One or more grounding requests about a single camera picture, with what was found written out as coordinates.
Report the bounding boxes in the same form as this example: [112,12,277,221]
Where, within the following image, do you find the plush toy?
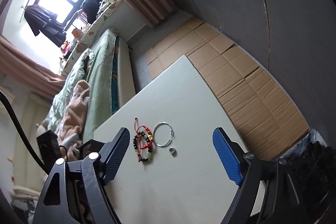
[36,118,50,137]

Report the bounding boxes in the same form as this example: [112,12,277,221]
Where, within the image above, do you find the pink fleece blanket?
[56,80,90,161]

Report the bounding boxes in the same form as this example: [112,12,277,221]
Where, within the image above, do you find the flattened cardboard on floor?
[145,17,309,160]

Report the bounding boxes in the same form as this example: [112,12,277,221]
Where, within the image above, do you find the silver bangle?
[153,122,174,148]

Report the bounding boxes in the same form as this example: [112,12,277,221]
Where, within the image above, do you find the light green quilt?
[46,48,94,132]

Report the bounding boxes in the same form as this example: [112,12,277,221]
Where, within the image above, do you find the pink left curtain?
[0,36,66,100]

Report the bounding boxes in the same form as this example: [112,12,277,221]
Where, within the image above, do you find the bed with green sheet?
[83,28,135,141]

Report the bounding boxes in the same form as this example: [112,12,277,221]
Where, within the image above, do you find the orange item on sill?
[72,28,83,40]

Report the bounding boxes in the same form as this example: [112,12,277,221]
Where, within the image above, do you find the dark hanging clothes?
[24,4,66,47]

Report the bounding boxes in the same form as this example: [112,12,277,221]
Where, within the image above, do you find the patterned window seat cushion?
[60,0,123,76]

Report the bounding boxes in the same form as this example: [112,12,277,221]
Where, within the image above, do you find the dark bundle on sill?
[81,0,101,24]

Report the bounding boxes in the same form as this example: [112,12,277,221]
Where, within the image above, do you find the red string bead bracelet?
[133,117,156,164]

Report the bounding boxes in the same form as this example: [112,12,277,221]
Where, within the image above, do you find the black cable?
[0,91,51,175]

